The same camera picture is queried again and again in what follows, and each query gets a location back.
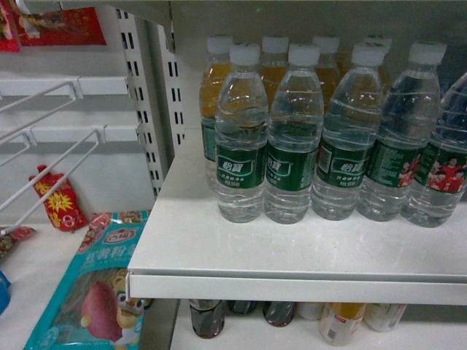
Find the white upper shelf board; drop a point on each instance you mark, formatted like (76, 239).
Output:
(188, 250)

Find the yellow drink bottle white cap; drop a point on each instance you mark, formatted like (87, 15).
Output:
(273, 63)
(372, 51)
(327, 69)
(217, 68)

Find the red snack pouch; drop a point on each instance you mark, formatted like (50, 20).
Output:
(62, 207)

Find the white slotted shelf upright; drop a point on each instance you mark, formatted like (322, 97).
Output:
(156, 91)

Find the teal snack bag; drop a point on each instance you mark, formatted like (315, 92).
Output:
(91, 309)

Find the red hanging package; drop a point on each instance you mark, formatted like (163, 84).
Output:
(74, 27)

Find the white yellow bottle below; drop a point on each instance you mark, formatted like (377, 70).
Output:
(339, 321)

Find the dark drink bottle below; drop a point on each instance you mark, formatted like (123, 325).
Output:
(207, 317)
(241, 307)
(278, 313)

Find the clear water bottle green label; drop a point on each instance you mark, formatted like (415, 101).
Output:
(349, 132)
(408, 117)
(241, 137)
(440, 181)
(294, 130)

